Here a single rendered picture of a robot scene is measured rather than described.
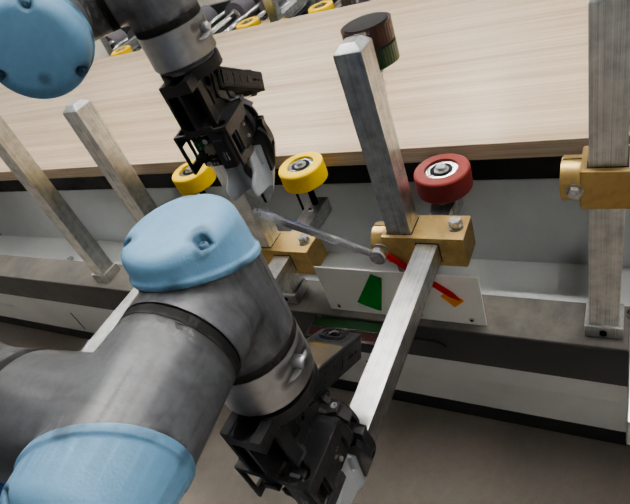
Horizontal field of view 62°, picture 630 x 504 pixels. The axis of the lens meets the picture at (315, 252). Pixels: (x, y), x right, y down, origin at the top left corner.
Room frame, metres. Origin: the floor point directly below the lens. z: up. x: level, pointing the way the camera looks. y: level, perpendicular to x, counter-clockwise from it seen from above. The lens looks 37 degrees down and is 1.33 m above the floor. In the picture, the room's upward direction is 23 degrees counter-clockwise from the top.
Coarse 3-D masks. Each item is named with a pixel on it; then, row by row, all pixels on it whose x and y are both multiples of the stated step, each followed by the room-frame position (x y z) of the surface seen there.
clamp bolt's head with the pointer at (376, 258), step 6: (378, 246) 0.58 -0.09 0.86; (384, 246) 0.57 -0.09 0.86; (372, 258) 0.57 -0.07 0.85; (378, 258) 0.56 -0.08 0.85; (390, 258) 0.57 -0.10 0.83; (396, 258) 0.56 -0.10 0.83; (396, 264) 0.56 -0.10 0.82; (402, 264) 0.56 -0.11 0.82; (438, 288) 0.53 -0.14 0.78; (444, 288) 0.52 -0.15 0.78; (450, 294) 0.52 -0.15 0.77
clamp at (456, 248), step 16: (416, 224) 0.57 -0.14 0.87; (432, 224) 0.55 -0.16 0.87; (464, 224) 0.53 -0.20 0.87; (384, 240) 0.57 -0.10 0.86; (400, 240) 0.56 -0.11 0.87; (416, 240) 0.54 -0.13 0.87; (432, 240) 0.53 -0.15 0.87; (448, 240) 0.51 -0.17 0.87; (464, 240) 0.51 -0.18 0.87; (400, 256) 0.56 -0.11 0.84; (448, 256) 0.52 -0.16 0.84; (464, 256) 0.50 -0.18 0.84
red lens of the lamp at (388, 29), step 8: (384, 24) 0.59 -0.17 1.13; (392, 24) 0.60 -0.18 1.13; (360, 32) 0.59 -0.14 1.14; (368, 32) 0.59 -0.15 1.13; (376, 32) 0.59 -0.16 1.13; (384, 32) 0.59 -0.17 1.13; (392, 32) 0.60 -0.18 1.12; (376, 40) 0.59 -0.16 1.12; (384, 40) 0.59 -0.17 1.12; (376, 48) 0.59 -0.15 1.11
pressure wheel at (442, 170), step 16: (432, 160) 0.65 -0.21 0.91; (448, 160) 0.63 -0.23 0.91; (464, 160) 0.61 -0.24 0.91; (416, 176) 0.62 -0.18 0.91; (432, 176) 0.61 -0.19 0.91; (448, 176) 0.59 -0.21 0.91; (464, 176) 0.58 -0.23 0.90; (432, 192) 0.59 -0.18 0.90; (448, 192) 0.58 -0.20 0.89; (464, 192) 0.58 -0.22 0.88
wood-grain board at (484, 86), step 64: (384, 0) 1.49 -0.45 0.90; (448, 0) 1.28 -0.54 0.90; (512, 0) 1.12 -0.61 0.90; (576, 0) 0.98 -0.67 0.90; (128, 64) 2.00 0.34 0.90; (256, 64) 1.42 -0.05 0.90; (320, 64) 1.23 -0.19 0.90; (448, 64) 0.94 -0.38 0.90; (512, 64) 0.84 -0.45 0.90; (576, 64) 0.75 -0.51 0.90; (64, 128) 1.58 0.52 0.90; (128, 128) 1.35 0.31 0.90; (320, 128) 0.91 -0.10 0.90; (448, 128) 0.72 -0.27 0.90; (512, 128) 0.65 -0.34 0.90; (576, 128) 0.59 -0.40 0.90
